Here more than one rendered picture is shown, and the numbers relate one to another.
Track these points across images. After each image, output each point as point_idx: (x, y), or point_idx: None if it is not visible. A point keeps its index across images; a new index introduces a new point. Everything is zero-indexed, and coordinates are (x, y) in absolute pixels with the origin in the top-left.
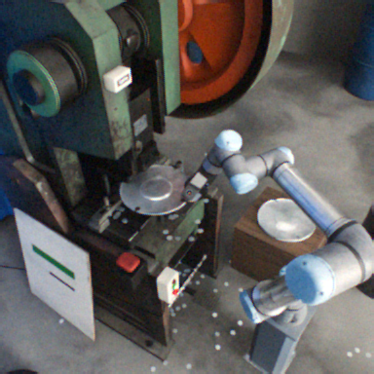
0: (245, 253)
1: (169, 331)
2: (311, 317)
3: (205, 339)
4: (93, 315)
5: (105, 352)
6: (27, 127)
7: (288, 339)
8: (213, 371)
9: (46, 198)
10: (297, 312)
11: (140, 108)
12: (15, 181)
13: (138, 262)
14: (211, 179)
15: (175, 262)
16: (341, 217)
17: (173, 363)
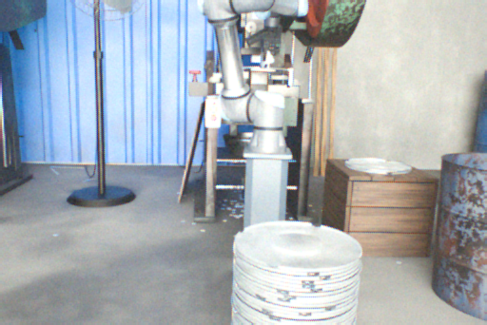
0: (327, 194)
1: (213, 198)
2: (276, 155)
3: (235, 231)
4: (185, 170)
5: (175, 207)
6: None
7: (248, 167)
8: (211, 239)
9: (207, 71)
10: (260, 133)
11: None
12: (204, 66)
13: (198, 71)
14: (272, 40)
15: None
16: None
17: (197, 226)
